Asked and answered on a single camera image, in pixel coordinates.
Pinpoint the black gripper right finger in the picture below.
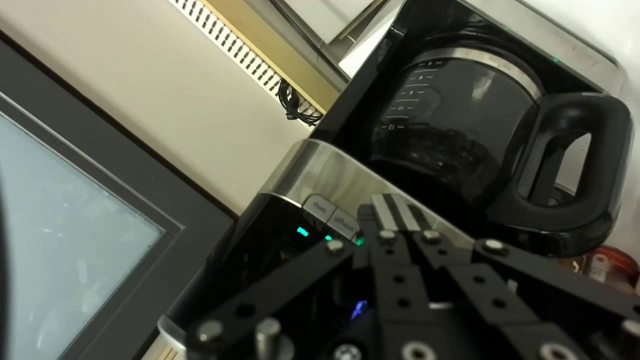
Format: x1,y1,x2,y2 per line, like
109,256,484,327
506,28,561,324
391,194,640,360

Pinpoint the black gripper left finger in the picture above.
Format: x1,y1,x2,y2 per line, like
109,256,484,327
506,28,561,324
187,194,432,360

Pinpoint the black and steel coffee maker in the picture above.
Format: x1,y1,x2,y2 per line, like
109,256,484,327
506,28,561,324
156,0,633,360

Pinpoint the black computer monitor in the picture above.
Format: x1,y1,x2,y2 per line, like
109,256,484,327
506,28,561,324
0,32,236,360

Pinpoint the glass carafe with black handle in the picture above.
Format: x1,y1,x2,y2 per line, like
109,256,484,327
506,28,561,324
368,46,634,258

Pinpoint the black power cable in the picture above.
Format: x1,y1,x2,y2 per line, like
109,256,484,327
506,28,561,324
276,79,326,129

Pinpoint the grey wall cable raceway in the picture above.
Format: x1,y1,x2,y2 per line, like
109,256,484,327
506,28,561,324
166,0,396,116

